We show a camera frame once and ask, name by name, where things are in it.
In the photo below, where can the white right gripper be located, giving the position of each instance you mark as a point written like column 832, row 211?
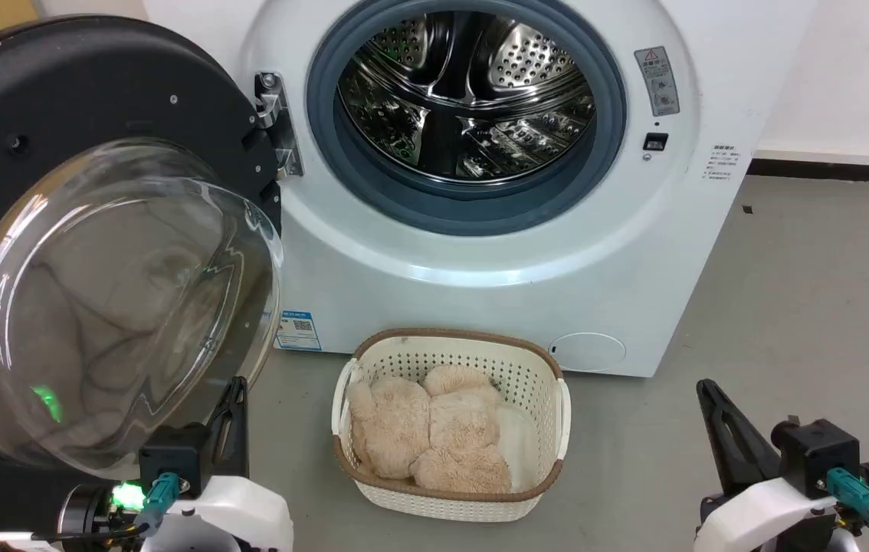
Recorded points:
column 756, row 521

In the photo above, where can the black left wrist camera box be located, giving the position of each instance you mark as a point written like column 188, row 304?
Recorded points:
column 172, row 456

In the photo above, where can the beige plush toy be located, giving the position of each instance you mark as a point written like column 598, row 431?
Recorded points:
column 434, row 429

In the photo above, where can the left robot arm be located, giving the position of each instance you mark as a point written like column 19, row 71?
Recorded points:
column 82, row 510

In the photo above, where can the white cloth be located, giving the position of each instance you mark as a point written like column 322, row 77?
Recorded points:
column 519, row 448

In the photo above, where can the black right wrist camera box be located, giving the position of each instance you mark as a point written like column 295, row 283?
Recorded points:
column 818, row 456

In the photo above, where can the black round washer door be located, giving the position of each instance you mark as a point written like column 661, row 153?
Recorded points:
column 97, row 230

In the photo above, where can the black door latch socket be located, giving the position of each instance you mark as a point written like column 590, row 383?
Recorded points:
column 655, row 142

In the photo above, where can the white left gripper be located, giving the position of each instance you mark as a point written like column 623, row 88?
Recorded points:
column 243, row 514

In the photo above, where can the perforated steel drum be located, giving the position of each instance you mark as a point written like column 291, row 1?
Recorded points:
column 473, row 100

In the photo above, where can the metal door hinge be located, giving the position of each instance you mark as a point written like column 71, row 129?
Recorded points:
column 278, row 123

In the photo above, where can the blue energy label sticker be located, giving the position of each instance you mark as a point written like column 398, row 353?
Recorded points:
column 298, row 330

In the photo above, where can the grey warning sticker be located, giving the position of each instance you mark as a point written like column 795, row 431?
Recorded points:
column 657, row 80

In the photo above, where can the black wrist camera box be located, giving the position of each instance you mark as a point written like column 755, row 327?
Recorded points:
column 172, row 456
column 818, row 456

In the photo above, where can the white front-load washing machine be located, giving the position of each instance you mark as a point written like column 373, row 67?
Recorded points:
column 480, row 284

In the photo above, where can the printed text label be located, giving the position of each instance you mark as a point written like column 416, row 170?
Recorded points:
column 722, row 165

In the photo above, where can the round white filter cover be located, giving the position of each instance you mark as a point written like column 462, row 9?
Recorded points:
column 588, row 352

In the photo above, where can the white plastic laundry basket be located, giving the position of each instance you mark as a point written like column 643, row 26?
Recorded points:
column 534, row 383

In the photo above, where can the black wall baseboard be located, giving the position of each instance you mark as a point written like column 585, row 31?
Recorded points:
column 841, row 170

